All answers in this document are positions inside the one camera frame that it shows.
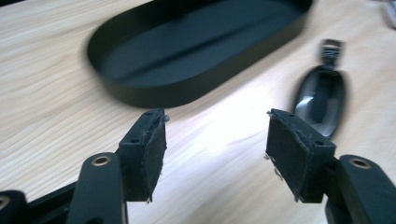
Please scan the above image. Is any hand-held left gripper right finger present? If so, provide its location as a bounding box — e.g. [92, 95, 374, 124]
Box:
[264, 108, 337, 204]

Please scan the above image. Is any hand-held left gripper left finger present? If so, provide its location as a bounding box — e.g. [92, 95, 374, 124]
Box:
[116, 107, 169, 203]

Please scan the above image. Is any black spoon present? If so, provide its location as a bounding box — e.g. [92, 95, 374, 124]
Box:
[292, 38, 348, 140]

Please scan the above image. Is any black rack with oval tray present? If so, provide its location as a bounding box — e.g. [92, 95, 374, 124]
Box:
[86, 0, 314, 109]

